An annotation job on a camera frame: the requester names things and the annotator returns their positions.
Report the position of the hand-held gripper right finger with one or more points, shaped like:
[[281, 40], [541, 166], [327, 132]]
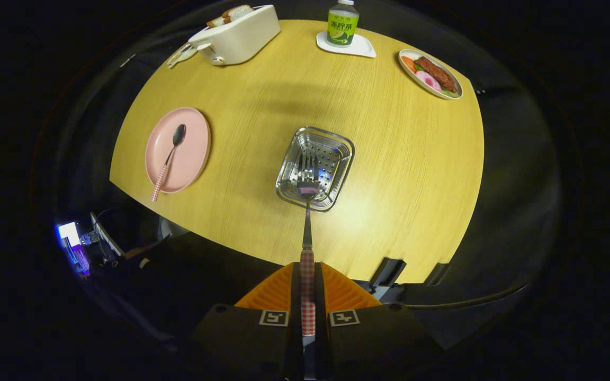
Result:
[[374, 344]]

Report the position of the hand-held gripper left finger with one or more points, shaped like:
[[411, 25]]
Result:
[[247, 344]]

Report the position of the pink round plate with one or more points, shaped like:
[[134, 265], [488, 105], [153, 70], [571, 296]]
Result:
[[191, 159]]

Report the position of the perforated metal basket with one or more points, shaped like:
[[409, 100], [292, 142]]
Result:
[[331, 153]]

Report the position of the lit laptop screen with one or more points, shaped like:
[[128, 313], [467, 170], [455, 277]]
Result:
[[72, 243]]

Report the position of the pink ham slice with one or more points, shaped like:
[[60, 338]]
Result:
[[428, 81]]

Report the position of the white oval food plate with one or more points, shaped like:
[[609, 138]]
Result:
[[408, 71]]

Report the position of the brown meat piece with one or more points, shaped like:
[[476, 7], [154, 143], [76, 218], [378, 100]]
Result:
[[437, 74]]

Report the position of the orange carrot slice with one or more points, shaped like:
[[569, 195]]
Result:
[[409, 63]]

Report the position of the white coaster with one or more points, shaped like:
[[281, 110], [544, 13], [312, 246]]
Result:
[[363, 48]]

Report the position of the white divided snack dish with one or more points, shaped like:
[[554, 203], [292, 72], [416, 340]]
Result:
[[180, 54]]

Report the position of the white toaster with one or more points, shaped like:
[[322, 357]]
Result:
[[241, 39]]

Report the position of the silver metal clip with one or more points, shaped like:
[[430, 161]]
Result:
[[127, 60]]

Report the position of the green tea bottle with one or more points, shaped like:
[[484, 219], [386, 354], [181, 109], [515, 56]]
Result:
[[342, 26]]

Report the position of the bread slice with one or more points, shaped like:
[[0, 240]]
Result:
[[216, 22], [237, 12]]

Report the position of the black table bracket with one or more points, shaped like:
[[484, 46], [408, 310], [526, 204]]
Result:
[[437, 273], [388, 272]]

